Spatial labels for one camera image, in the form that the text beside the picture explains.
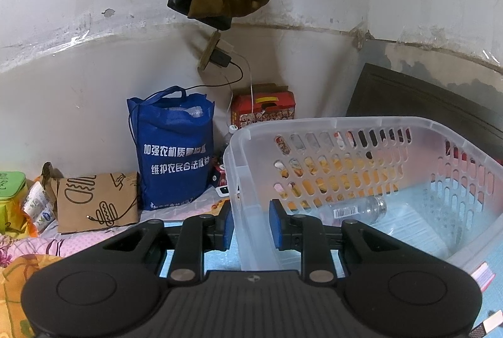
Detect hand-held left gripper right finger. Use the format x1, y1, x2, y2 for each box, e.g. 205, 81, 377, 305
268, 200, 394, 281

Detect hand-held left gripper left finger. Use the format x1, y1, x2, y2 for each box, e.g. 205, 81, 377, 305
103, 200, 235, 281

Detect clear plastic bottle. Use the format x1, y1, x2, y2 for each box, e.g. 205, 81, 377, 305
320, 196, 388, 226

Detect clear plastic perforated basket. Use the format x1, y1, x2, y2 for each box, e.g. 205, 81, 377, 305
223, 117, 503, 284

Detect small white-capped bottle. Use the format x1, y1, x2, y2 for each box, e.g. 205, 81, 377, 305
222, 125, 238, 166

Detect blue printed tote bag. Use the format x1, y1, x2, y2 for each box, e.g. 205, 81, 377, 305
126, 86, 216, 211

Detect red printed carton box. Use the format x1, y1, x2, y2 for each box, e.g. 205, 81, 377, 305
230, 83, 296, 132

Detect brown printed paper bag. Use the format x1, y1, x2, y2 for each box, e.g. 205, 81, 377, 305
41, 162, 141, 234

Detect black charger plug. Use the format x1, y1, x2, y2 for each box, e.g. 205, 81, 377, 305
210, 49, 232, 68

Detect wooden socket board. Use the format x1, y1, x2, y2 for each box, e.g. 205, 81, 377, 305
196, 30, 221, 70

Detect pink floral blanket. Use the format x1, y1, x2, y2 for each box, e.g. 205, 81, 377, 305
0, 232, 119, 268

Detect white snack packets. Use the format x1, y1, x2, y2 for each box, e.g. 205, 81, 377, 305
21, 181, 56, 232

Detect dark wooden headboard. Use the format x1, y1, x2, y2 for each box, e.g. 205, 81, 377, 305
346, 63, 503, 166

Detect red-edged booklet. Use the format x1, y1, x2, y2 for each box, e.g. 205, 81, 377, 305
469, 263, 492, 291

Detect green box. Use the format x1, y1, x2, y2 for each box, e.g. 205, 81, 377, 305
0, 171, 29, 234

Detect orange patterned cloth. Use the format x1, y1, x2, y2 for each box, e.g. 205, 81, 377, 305
0, 253, 59, 338

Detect black hanging pouch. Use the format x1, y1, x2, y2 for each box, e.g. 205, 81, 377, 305
167, 0, 232, 31

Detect white cable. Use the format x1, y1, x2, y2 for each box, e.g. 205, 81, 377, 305
226, 53, 254, 126

